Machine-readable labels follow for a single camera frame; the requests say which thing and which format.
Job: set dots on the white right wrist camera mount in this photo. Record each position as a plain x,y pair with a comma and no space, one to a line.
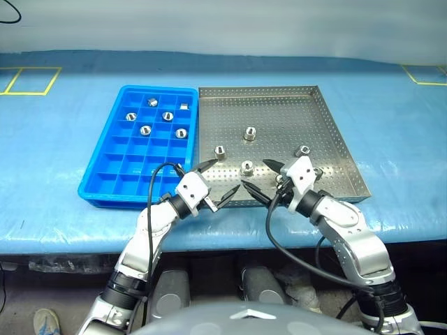
302,174

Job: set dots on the blue compartment tray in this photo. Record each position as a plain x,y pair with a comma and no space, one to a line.
104,167

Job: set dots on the dark grey rounded leg shell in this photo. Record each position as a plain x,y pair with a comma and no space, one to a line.
262,288
173,296

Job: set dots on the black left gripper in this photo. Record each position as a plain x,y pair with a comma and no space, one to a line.
213,208

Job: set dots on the white blue sneaker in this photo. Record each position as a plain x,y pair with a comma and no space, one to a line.
45,321

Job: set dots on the blue plastic table cover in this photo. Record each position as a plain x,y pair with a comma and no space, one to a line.
52,157

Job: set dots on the grey robot chest shell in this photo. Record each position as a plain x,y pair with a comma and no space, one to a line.
209,321

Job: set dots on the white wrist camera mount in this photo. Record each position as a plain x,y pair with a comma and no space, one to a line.
302,174
191,185

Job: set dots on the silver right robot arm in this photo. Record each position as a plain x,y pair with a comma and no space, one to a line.
363,244

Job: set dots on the perforated metal tray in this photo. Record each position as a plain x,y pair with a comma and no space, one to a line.
279,115

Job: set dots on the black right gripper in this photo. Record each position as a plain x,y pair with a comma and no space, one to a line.
286,190

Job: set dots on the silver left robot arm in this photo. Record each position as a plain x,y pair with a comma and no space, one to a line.
132,258

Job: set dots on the metal nut right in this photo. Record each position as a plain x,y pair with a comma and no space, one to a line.
302,150

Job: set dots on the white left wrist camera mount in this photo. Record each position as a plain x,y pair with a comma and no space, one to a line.
191,185

